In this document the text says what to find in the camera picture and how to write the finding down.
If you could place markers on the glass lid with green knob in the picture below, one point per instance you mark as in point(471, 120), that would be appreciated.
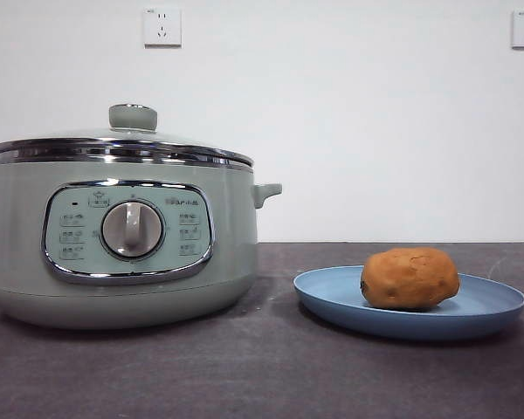
point(133, 118)

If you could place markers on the brown potato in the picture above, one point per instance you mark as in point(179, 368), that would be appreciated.
point(410, 279)

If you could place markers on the blue round plate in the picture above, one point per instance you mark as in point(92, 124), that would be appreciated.
point(332, 292)

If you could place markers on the pale green electric steamer pot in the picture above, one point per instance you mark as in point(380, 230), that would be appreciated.
point(22, 262)

